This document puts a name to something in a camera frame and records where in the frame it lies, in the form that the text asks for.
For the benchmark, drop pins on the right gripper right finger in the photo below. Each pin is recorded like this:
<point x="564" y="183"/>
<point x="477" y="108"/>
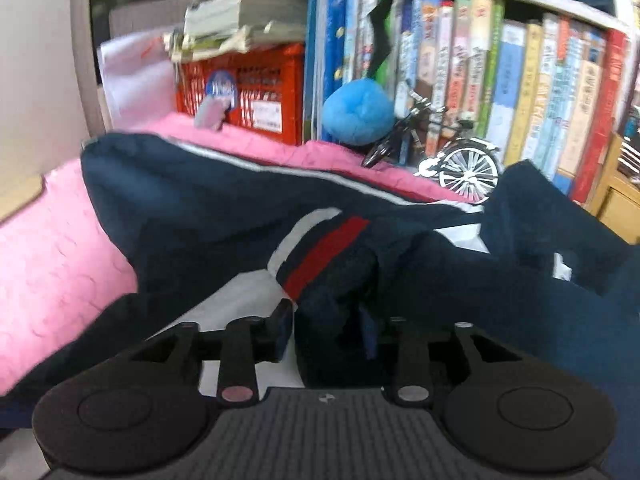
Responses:
<point x="396" y="359"/>

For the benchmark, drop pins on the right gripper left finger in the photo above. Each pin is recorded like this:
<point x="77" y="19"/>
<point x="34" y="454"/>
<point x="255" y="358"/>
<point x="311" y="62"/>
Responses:
<point x="247" y="342"/>

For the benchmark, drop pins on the white and navy jacket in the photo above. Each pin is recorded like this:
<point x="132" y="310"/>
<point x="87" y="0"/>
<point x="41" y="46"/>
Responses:
<point x="529" y="267"/>

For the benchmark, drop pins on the miniature bicycle model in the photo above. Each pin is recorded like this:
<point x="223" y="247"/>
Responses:
<point x="466" y="165"/>

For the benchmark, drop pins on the pink bunny pattern blanket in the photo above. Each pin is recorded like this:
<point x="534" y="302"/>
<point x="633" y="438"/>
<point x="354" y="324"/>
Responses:
<point x="59" y="270"/>

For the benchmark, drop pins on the blue plush ball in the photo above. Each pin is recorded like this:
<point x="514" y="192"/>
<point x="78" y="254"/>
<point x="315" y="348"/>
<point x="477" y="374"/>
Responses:
<point x="358" y="114"/>

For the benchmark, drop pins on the wooden drawer organizer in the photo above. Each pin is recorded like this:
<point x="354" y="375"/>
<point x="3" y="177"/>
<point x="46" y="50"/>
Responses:
<point x="614" y="199"/>

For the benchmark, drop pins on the red plastic crate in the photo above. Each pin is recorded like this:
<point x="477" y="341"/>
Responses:
<point x="270" y="90"/>

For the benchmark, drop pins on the round blue tag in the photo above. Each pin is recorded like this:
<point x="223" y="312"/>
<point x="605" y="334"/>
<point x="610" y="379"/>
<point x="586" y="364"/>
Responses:
<point x="221" y="97"/>

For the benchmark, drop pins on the row of books left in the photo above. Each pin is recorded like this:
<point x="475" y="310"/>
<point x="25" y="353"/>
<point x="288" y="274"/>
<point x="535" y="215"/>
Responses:
<point x="548" y="81"/>

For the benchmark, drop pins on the white paper bag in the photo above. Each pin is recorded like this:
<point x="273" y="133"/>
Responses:
<point x="138" y="79"/>

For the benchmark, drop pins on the stack of papers and books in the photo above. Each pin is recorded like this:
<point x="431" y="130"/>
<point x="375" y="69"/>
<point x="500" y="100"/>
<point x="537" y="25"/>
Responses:
<point x="216" y="27"/>

